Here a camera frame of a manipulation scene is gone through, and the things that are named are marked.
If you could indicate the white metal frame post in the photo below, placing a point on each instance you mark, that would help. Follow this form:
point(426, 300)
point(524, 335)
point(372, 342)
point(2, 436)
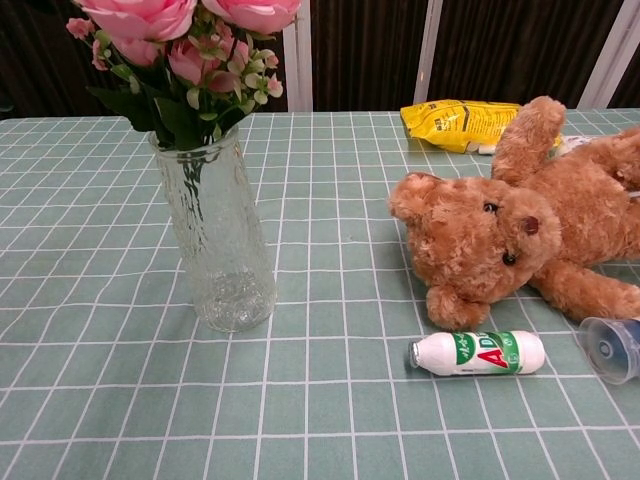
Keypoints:
point(299, 70)
point(428, 50)
point(610, 55)

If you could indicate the small white packet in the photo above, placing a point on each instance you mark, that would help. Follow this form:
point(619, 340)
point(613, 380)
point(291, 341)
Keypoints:
point(484, 149)

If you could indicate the clear textured glass vase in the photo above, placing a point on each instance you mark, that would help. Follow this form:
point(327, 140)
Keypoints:
point(230, 270)

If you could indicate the white AD milk bottle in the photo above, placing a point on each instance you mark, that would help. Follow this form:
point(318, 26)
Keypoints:
point(450, 356)

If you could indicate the brown plush teddy bear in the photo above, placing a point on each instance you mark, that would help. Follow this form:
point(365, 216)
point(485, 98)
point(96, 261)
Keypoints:
point(480, 245)

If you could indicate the green white grid tablecloth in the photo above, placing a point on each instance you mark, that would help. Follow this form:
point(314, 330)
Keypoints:
point(320, 415)

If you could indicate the dark brown curtain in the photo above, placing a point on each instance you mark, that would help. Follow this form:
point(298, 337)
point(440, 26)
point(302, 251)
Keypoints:
point(365, 50)

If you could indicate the clear plastic cup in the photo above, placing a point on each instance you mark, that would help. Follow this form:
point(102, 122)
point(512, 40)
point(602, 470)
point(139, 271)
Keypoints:
point(607, 350)

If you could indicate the white blue printed package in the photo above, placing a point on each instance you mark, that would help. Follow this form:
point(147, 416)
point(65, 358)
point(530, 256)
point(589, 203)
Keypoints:
point(572, 142)

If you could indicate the yellow snack bag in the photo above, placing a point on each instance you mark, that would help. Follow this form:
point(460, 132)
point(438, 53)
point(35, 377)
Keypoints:
point(450, 122)

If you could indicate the pink artificial flower bouquet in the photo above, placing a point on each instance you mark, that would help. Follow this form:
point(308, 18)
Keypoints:
point(142, 20)

